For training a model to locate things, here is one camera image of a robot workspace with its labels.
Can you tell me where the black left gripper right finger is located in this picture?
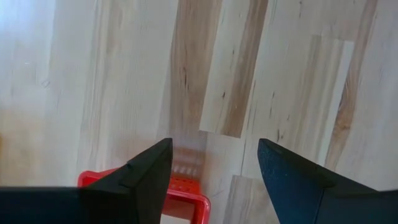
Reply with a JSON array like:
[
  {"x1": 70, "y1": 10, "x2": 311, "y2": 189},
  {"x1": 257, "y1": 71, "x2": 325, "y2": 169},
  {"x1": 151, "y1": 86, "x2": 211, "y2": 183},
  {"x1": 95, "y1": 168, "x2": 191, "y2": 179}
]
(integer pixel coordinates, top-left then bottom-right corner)
[{"x1": 257, "y1": 138, "x2": 398, "y2": 224}]

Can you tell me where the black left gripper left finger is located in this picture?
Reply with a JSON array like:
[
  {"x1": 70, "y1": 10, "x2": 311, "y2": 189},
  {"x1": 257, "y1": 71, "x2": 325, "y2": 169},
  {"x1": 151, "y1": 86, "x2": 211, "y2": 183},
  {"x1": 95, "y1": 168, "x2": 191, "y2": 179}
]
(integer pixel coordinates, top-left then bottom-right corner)
[{"x1": 0, "y1": 138, "x2": 174, "y2": 224}]

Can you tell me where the red plastic basket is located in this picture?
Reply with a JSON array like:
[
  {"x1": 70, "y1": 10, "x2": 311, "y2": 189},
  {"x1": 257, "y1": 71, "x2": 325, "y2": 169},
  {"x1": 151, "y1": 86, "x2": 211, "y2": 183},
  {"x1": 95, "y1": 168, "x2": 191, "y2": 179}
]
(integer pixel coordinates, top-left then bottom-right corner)
[{"x1": 77, "y1": 169, "x2": 211, "y2": 224}]

